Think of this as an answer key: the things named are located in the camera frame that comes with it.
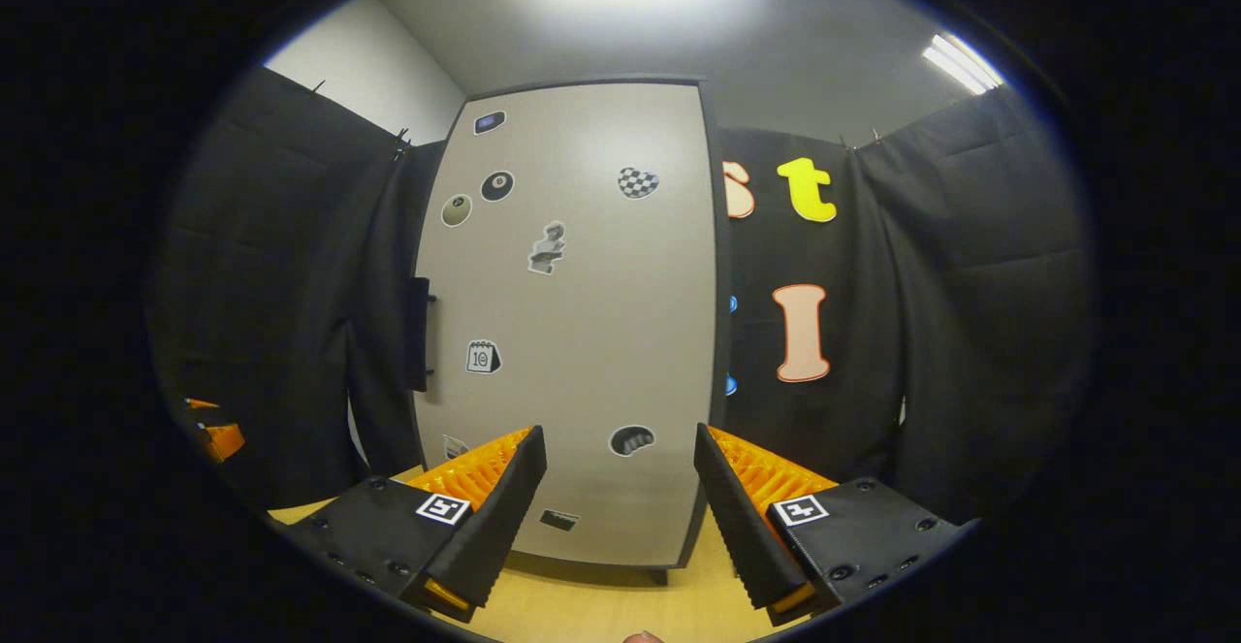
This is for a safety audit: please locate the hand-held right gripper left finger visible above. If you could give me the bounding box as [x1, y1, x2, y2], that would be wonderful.
[281, 426, 547, 623]

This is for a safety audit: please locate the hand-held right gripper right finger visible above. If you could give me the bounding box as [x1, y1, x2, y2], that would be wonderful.
[694, 424, 975, 627]

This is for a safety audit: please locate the beige cabinet door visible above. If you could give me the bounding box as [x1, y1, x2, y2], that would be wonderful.
[412, 76, 733, 568]

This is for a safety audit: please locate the black door handle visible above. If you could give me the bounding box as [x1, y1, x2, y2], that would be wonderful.
[407, 276, 437, 394]

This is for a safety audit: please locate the black backdrop cloth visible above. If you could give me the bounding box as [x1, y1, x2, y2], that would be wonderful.
[150, 66, 1097, 528]

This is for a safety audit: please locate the small ceiling light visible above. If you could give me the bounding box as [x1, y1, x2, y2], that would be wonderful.
[921, 32, 1004, 96]

